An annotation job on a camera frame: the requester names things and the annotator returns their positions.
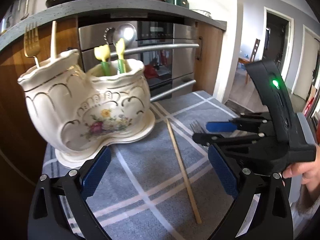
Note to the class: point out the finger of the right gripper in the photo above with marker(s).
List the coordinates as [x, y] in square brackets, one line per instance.
[232, 125]
[206, 139]

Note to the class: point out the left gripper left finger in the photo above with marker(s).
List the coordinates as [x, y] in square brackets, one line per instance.
[47, 219]

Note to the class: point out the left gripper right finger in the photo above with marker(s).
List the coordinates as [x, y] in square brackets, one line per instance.
[260, 207]

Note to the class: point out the silver fork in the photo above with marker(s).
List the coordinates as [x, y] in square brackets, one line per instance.
[197, 128]

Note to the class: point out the wooden chopstick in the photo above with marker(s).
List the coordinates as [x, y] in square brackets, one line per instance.
[184, 174]

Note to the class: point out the right hand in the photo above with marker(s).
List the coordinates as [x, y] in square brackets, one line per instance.
[310, 175]

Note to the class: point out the wooden chair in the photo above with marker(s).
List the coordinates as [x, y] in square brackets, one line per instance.
[253, 54]

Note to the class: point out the grey plaid table cloth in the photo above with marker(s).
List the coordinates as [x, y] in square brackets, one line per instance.
[142, 194]

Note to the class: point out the stainless steel oven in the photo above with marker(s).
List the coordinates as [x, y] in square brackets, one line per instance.
[166, 49]

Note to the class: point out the white floral ceramic utensil holder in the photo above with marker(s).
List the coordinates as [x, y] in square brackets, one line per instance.
[79, 112]

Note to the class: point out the white bowl on counter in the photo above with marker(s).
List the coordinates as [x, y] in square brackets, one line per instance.
[202, 12]

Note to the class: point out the yellow green tulip utensil right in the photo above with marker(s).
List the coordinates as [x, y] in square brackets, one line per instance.
[120, 48]

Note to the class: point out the yellow green tulip utensil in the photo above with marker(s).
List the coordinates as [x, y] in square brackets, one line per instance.
[102, 53]
[120, 48]

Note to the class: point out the yellow green tulip utensil left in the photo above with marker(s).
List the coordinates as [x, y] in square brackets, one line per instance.
[102, 53]

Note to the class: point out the green appliance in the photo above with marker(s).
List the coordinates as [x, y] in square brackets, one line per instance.
[181, 3]

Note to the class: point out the small silver decorative spoon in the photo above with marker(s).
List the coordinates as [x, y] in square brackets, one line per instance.
[108, 35]

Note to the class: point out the white chopstick in holder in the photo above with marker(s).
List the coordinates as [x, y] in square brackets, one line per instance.
[53, 53]

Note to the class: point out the grey speckled countertop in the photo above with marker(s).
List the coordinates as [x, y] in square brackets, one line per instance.
[97, 7]

